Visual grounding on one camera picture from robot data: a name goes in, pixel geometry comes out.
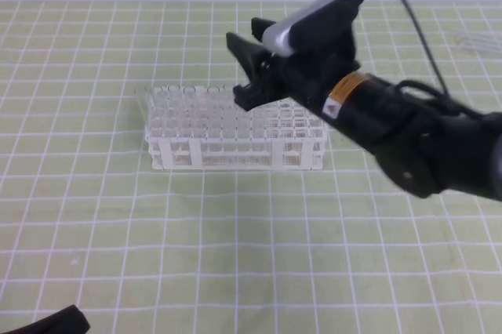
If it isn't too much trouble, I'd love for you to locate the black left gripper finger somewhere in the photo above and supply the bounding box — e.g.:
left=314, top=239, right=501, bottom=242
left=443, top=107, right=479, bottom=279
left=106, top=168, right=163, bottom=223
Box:
left=4, top=305, right=90, bottom=334

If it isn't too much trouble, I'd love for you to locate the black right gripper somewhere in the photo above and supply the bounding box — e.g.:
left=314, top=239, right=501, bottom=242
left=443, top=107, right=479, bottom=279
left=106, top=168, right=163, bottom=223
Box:
left=226, top=17, right=360, bottom=113

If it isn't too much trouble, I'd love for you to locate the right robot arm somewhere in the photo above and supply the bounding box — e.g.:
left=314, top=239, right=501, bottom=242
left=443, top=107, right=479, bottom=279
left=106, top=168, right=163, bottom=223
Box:
left=226, top=28, right=501, bottom=200

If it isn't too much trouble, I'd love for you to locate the white test tube rack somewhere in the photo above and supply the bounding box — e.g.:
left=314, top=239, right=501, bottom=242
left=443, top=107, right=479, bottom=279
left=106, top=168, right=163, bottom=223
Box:
left=144, top=85, right=328, bottom=170

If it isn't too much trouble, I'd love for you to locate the clear tube leaning on rack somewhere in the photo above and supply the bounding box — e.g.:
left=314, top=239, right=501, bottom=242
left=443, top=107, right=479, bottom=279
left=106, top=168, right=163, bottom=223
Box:
left=134, top=86, right=149, bottom=129

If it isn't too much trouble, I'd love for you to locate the clear test tubes far right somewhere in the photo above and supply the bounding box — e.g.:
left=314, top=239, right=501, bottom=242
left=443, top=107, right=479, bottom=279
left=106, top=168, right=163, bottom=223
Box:
left=456, top=33, right=501, bottom=53

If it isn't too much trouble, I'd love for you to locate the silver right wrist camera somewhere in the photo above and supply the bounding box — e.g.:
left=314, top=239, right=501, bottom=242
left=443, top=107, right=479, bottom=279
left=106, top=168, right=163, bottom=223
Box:
left=260, top=0, right=364, bottom=57

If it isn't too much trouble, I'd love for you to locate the black right camera cable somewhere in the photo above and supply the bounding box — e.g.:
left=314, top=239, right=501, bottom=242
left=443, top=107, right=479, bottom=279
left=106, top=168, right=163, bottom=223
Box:
left=355, top=0, right=452, bottom=96

